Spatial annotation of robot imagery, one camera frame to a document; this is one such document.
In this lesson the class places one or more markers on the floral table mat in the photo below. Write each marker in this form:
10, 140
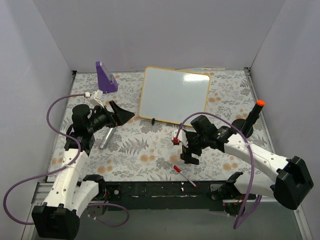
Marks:
140, 151

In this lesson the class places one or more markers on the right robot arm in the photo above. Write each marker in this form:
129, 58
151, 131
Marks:
288, 182

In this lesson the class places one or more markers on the black toy gun orange tip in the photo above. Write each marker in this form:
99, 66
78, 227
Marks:
246, 125

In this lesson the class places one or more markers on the yellow framed whiteboard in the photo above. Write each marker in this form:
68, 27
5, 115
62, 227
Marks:
170, 95

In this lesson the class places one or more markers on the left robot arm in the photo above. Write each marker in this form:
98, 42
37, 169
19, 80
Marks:
58, 217

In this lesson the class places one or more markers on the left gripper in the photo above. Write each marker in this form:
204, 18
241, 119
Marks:
114, 116

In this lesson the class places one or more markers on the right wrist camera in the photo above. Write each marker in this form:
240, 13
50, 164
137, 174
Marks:
179, 137

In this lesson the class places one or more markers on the red whiteboard marker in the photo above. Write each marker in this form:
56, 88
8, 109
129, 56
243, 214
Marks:
177, 169

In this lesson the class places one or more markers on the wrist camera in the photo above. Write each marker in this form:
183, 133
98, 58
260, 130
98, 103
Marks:
179, 137
95, 98

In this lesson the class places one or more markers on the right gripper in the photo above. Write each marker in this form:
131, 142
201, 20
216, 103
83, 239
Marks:
191, 149

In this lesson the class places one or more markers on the silver microphone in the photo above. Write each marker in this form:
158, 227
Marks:
107, 137

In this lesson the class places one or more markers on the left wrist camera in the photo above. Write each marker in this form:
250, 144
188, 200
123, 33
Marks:
95, 98

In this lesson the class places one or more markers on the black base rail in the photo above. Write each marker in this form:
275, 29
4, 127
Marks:
165, 195

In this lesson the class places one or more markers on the purple wedge stand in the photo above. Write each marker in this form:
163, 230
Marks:
106, 80

